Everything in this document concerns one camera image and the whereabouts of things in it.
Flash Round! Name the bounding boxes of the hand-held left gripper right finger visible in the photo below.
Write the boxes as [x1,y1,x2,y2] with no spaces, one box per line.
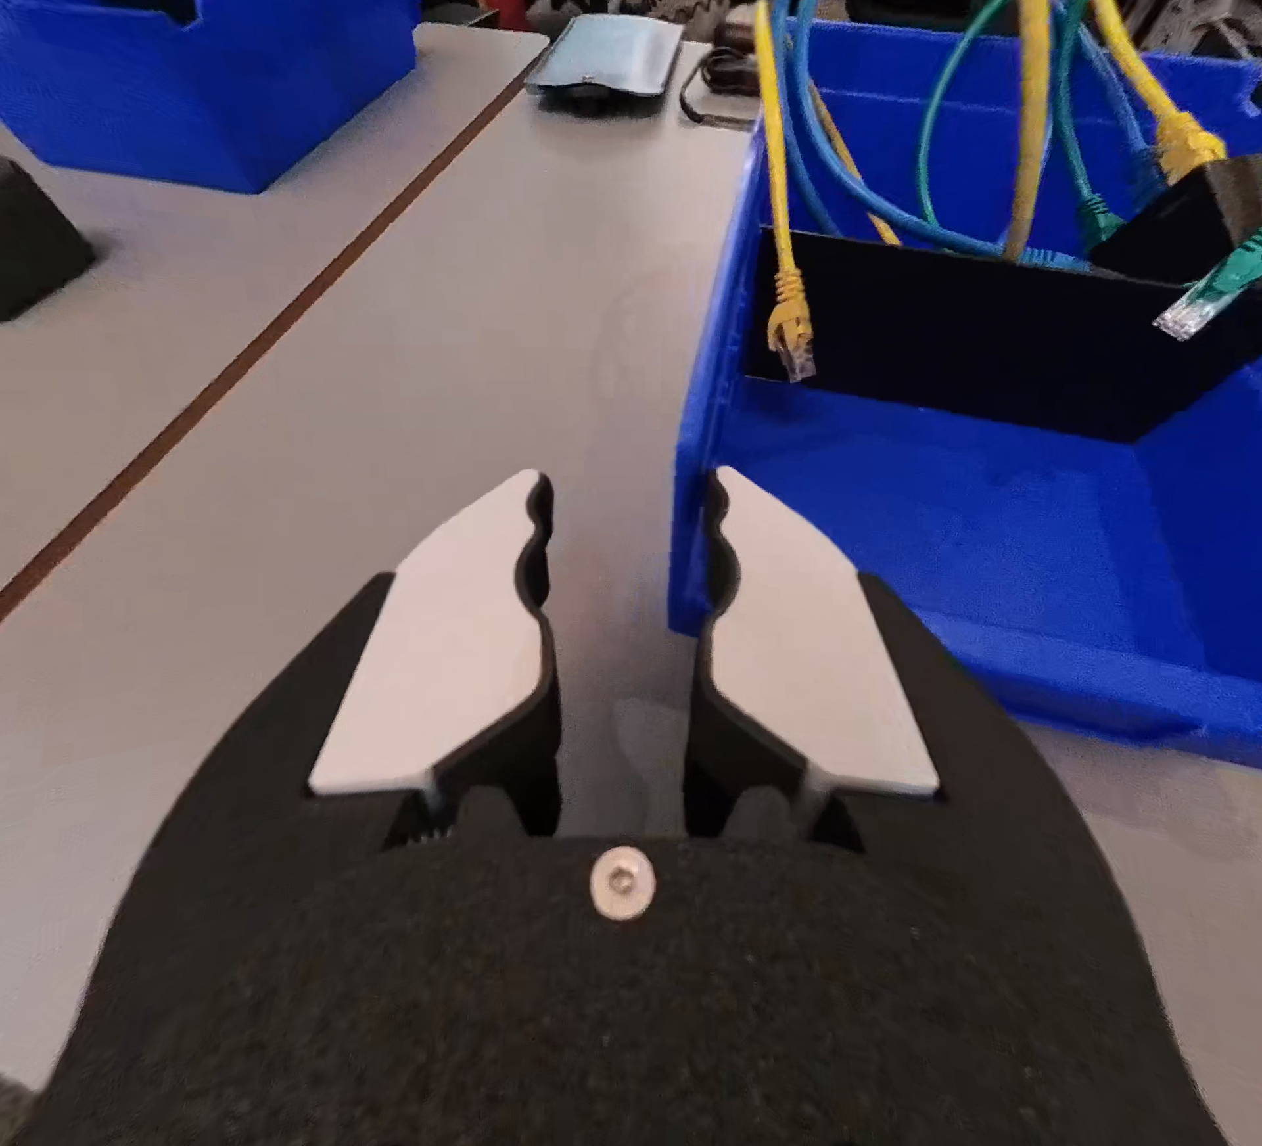
[679,467,941,798]

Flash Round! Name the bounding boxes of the grey flat case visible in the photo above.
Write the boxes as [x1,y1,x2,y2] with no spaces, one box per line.
[525,14,686,118]

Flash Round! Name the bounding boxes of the green ethernet cable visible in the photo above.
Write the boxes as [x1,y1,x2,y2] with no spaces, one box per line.
[916,0,1262,338]

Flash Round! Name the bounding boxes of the black wedge block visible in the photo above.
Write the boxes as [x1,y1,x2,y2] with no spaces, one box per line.
[0,156,100,325]

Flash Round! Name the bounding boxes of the black ethernet port block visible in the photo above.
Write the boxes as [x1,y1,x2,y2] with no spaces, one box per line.
[1088,156,1262,283]

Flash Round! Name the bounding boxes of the black power adapter cable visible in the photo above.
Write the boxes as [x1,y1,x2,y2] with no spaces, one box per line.
[679,23,765,126]

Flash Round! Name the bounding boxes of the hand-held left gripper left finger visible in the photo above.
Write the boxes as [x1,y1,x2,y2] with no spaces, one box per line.
[303,467,567,798]

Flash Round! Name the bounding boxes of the blue plastic bin with divider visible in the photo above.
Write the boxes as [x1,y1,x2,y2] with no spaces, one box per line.
[670,14,1262,765]

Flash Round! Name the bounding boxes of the blue ethernet cable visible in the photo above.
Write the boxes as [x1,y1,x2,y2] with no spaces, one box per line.
[777,0,1164,270]

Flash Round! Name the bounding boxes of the yellow ethernet cable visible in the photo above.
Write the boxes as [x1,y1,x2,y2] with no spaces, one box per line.
[756,0,1232,384]

